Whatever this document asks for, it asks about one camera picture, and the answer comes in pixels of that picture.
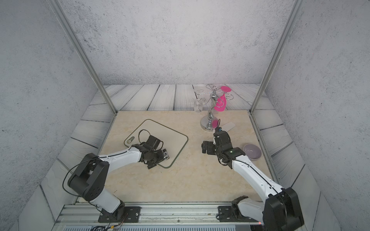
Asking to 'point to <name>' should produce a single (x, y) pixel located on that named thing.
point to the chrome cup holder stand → (209, 122)
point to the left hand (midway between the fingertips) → (166, 160)
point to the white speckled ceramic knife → (228, 126)
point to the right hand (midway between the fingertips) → (210, 145)
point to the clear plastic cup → (198, 105)
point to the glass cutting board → (171, 140)
